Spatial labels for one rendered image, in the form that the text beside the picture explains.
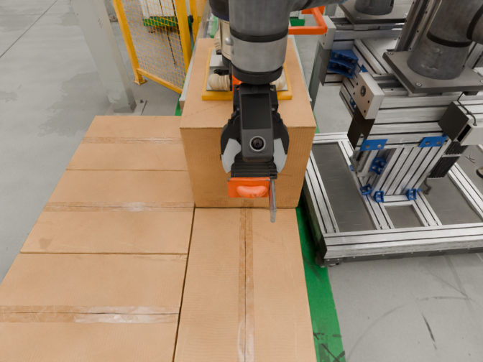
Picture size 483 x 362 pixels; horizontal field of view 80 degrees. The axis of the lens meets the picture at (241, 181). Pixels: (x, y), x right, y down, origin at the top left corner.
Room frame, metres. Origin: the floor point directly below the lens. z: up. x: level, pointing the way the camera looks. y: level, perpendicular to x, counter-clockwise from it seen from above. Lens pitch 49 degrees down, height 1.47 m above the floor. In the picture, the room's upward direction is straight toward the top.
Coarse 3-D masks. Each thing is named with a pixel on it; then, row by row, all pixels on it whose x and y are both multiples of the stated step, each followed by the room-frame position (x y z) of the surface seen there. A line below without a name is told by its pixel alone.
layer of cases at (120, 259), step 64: (128, 128) 1.17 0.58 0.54; (64, 192) 0.75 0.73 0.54; (128, 192) 0.75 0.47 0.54; (192, 192) 0.75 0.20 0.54; (64, 256) 0.46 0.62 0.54; (128, 256) 0.46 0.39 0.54; (192, 256) 0.46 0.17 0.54; (256, 256) 0.46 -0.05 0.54; (0, 320) 0.25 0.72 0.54; (64, 320) 0.25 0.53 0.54; (128, 320) 0.25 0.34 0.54; (192, 320) 0.25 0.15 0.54; (256, 320) 0.25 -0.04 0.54
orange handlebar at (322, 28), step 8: (312, 8) 1.20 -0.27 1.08; (320, 16) 1.11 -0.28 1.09; (320, 24) 1.04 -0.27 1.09; (288, 32) 1.00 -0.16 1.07; (296, 32) 1.00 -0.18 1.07; (304, 32) 1.00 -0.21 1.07; (312, 32) 1.00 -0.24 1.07; (320, 32) 1.00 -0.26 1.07; (240, 192) 0.32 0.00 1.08; (248, 192) 0.31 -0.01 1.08; (256, 192) 0.31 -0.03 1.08; (264, 192) 0.32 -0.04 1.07
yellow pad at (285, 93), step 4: (284, 64) 1.00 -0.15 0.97; (284, 68) 0.97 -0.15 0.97; (284, 72) 0.94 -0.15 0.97; (288, 76) 0.92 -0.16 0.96; (288, 80) 0.89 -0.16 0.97; (288, 84) 0.86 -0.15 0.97; (284, 88) 0.83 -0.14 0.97; (288, 88) 0.84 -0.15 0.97; (280, 92) 0.82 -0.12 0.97; (284, 92) 0.82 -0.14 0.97; (288, 92) 0.82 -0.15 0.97; (280, 96) 0.80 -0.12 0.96; (284, 96) 0.80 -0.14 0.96; (288, 96) 0.80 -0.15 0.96; (292, 96) 0.80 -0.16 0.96
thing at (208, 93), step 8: (208, 56) 1.06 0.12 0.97; (208, 64) 1.00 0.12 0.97; (208, 72) 0.94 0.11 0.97; (216, 72) 0.89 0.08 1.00; (224, 72) 0.94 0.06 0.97; (208, 88) 0.83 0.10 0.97; (208, 96) 0.80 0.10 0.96; (216, 96) 0.80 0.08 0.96; (224, 96) 0.80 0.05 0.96; (232, 96) 0.80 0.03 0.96
